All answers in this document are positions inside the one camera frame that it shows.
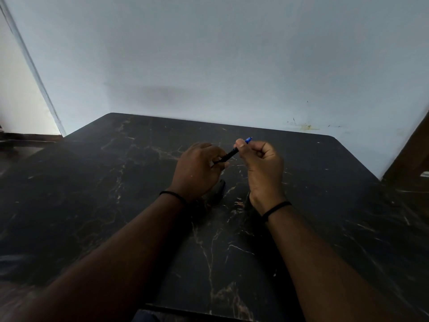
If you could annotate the person's left hand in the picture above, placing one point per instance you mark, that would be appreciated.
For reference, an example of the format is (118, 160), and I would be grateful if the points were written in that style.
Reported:
(194, 174)

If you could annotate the person's right hand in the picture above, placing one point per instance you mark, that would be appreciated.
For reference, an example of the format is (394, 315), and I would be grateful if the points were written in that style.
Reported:
(264, 177)

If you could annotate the person's left thumb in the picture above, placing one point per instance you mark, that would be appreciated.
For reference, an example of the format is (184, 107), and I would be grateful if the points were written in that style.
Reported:
(222, 166)

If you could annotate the person's right thumb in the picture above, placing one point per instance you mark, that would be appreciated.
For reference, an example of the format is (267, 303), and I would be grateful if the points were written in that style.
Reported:
(241, 149)

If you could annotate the black pen with blue end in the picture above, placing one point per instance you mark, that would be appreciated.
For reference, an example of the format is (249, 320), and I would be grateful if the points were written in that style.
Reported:
(230, 154)

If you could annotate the person's left forearm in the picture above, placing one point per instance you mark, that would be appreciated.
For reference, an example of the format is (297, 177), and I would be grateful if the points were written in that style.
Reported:
(110, 261)

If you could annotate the person's right forearm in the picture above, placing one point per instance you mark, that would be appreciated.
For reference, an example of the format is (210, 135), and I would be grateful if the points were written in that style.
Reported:
(321, 271)

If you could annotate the black left wristband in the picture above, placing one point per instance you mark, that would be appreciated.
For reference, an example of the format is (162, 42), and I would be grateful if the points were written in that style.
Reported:
(174, 195)

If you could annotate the black wristband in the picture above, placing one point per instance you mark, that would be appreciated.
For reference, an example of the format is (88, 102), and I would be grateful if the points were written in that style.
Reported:
(275, 208)
(174, 195)

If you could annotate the black right wristband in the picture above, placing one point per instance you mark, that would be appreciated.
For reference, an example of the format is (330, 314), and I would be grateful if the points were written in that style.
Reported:
(275, 208)

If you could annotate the white door frame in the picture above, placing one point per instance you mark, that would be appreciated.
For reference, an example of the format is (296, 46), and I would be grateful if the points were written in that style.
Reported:
(32, 68)

